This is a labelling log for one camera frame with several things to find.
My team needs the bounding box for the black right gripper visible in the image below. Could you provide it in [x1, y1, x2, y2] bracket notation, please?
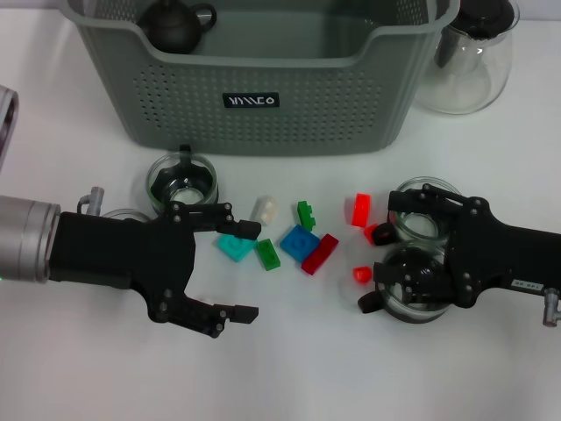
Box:
[372, 183, 561, 309]

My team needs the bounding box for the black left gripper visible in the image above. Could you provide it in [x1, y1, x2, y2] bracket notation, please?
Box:
[47, 201, 263, 339]

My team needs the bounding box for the grey-green perforated storage bin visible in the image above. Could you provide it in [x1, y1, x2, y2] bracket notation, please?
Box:
[59, 0, 462, 158]

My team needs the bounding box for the cyan square toy plate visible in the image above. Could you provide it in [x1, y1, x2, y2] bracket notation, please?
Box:
[214, 232, 258, 263]

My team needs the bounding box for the green two-stud toy brick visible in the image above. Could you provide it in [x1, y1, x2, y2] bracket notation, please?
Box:
[255, 239, 283, 272]

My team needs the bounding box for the large orange-red toy brick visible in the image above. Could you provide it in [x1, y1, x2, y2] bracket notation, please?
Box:
[350, 192, 373, 228]

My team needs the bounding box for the white sloped toy brick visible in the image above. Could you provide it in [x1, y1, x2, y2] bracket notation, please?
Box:
[248, 195, 279, 227]

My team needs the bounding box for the blue square toy plate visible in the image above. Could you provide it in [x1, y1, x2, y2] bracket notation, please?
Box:
[279, 224, 321, 263]

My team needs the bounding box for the dark red long toy brick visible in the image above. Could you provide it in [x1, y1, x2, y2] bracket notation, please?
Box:
[300, 233, 340, 276]

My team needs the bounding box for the green toy brick with side studs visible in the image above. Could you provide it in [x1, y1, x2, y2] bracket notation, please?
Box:
[296, 200, 317, 232]

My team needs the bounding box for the glass carafe with black lid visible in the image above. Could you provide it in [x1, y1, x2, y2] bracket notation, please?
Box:
[414, 0, 521, 116]

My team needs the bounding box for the dark clay teapot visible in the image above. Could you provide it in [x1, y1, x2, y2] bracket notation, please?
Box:
[138, 0, 218, 56]

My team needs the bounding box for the grey left arm cable fitting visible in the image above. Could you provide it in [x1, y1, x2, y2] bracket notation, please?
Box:
[77, 187, 106, 216]

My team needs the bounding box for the grey arm cable fitting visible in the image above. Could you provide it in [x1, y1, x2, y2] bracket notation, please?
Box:
[77, 187, 106, 216]
[542, 288, 561, 328]

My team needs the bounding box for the grey right arm cable fitting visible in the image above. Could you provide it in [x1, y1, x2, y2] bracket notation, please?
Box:
[542, 288, 561, 328]

